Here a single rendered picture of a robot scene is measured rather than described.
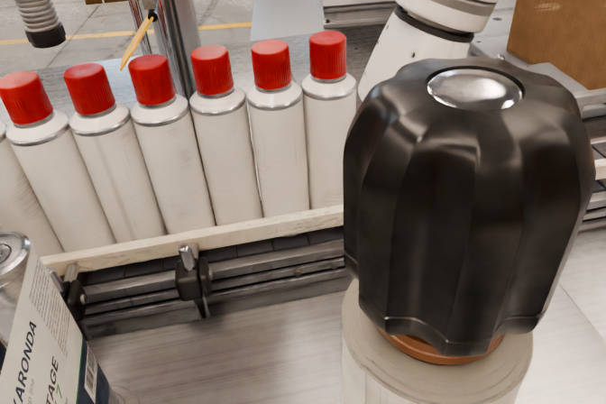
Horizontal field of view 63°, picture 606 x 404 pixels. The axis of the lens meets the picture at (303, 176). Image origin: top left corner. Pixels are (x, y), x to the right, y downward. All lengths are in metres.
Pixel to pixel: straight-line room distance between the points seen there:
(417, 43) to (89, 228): 0.35
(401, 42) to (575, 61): 0.50
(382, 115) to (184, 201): 0.35
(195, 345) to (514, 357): 0.30
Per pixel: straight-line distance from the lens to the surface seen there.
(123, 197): 0.49
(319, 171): 0.50
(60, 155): 0.48
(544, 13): 0.96
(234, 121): 0.45
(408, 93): 0.16
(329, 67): 0.44
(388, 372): 0.22
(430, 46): 0.44
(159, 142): 0.45
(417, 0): 0.44
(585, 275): 0.62
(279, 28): 1.20
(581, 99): 0.66
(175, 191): 0.48
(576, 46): 0.91
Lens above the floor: 1.25
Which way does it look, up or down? 38 degrees down
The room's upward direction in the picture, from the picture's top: 4 degrees counter-clockwise
